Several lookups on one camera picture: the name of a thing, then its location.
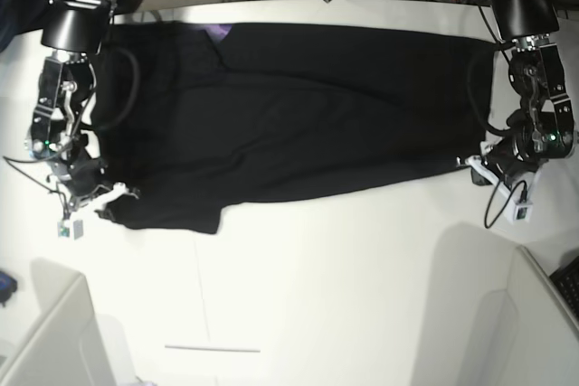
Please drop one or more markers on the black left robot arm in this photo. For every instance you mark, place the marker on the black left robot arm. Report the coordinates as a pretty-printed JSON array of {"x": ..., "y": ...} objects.
[{"x": 543, "y": 127}]

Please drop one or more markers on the black T-shirt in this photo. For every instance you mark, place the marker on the black T-shirt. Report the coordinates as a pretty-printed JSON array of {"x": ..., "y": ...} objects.
[{"x": 200, "y": 118}]

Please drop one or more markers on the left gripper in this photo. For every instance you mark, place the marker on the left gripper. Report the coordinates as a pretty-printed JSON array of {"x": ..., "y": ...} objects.
[{"x": 503, "y": 161}]

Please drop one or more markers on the white bin left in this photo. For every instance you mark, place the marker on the white bin left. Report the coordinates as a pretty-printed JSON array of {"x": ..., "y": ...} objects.
[{"x": 63, "y": 346}]

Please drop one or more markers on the white bin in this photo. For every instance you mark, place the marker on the white bin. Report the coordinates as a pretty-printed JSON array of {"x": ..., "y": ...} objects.
[
  {"x": 63, "y": 346},
  {"x": 536, "y": 338}
]

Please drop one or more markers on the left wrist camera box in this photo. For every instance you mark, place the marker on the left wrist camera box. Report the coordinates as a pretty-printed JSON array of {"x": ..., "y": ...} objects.
[{"x": 518, "y": 211}]

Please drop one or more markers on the white bin right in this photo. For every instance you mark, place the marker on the white bin right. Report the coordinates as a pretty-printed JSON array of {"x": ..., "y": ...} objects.
[{"x": 536, "y": 338}]

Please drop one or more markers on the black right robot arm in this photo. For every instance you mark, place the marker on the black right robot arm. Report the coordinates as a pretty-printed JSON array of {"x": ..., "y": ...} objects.
[{"x": 74, "y": 32}]

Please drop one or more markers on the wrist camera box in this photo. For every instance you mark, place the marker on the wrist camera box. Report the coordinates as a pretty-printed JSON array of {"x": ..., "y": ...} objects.
[
  {"x": 518, "y": 211},
  {"x": 70, "y": 229}
]

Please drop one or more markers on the black keyboard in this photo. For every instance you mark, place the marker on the black keyboard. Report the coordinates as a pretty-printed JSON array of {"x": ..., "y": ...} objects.
[{"x": 566, "y": 281}]

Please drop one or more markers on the black blue tape measure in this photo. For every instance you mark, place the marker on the black blue tape measure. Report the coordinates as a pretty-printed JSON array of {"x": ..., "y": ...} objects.
[{"x": 8, "y": 286}]

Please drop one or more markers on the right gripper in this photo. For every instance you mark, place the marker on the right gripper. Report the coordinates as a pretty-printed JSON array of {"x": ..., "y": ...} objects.
[{"x": 84, "y": 178}]

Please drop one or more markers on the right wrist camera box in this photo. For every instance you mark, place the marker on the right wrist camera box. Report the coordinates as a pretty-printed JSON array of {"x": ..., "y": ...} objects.
[{"x": 70, "y": 229}]

